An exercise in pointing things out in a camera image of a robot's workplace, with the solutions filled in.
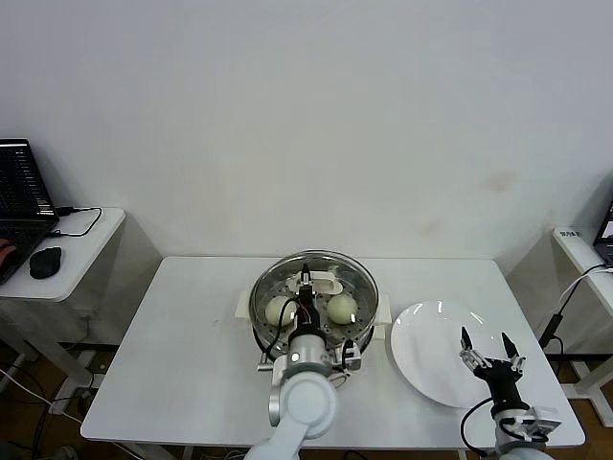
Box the black computer mouse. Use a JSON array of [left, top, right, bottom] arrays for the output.
[[28, 245, 64, 280]]

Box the white charging cable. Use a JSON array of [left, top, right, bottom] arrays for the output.
[[558, 264, 610, 303]]

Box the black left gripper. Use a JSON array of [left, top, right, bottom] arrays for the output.
[[289, 262, 324, 340]]

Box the white side table with mouse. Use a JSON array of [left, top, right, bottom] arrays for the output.
[[0, 206, 164, 384]]

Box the white floor cable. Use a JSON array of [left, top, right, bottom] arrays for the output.
[[0, 367, 83, 424]]

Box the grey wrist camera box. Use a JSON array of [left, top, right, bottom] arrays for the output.
[[340, 338, 364, 372], [519, 404, 563, 443]]

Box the steel perforated steamer basket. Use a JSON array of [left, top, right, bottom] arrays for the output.
[[234, 252, 392, 358]]

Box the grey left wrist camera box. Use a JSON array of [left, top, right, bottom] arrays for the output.
[[340, 338, 364, 372]]

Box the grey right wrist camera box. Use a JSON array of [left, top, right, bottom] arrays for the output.
[[519, 404, 563, 443]]

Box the cream electric cooker base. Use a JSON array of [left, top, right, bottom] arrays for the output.
[[238, 306, 390, 373]]

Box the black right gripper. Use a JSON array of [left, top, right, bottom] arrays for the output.
[[459, 325, 528, 409]]

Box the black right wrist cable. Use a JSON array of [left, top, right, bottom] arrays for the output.
[[460, 398, 495, 455]]

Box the white steamed baozi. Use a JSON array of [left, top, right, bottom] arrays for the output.
[[326, 293, 359, 325], [264, 295, 297, 328]]

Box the white round plate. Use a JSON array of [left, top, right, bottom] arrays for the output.
[[389, 300, 511, 409]]

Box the round glass lid cream handle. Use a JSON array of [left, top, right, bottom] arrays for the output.
[[249, 247, 379, 347]]

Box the black laptop with dark screen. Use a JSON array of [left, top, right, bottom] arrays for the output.
[[0, 138, 61, 285]]

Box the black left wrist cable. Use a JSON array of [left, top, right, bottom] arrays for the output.
[[263, 297, 301, 359]]

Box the black power adapter with cable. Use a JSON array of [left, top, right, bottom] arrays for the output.
[[538, 272, 583, 347]]

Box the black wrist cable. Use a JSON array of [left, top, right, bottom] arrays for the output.
[[460, 398, 495, 455], [263, 297, 301, 359]]

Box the black laptop cable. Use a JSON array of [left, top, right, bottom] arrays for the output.
[[46, 205, 103, 238]]

